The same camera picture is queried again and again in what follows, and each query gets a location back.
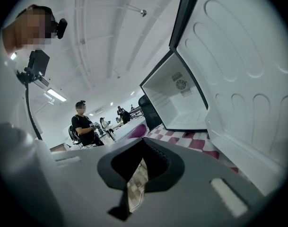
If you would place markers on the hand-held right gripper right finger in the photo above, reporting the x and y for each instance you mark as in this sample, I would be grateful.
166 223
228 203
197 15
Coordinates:
165 169

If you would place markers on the ceiling lamp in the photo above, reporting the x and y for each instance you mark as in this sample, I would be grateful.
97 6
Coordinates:
56 94

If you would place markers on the ceiling sprinkler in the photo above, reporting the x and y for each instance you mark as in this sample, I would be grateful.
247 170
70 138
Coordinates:
143 13

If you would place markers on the black office chair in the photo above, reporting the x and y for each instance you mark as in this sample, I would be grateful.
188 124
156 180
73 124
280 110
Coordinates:
149 112

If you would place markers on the black head camera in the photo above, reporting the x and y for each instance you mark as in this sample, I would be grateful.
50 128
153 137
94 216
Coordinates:
62 28

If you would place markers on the white gridded cloth table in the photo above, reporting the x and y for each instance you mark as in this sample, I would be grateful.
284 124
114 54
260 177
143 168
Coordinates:
129 130

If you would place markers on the red white checkered table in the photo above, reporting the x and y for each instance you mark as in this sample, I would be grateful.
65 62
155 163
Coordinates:
198 143

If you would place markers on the person's white shirt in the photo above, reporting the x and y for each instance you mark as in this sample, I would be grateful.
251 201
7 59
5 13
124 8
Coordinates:
6 91

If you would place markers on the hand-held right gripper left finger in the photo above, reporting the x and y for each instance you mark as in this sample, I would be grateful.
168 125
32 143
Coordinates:
106 169

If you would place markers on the white mini fridge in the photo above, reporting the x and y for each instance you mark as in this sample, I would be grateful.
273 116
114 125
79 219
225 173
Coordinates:
229 67

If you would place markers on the person's head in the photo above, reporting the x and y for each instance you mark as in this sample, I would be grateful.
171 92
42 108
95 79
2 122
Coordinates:
28 32

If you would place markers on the black chest-mounted device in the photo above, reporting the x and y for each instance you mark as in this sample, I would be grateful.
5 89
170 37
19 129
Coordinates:
39 61

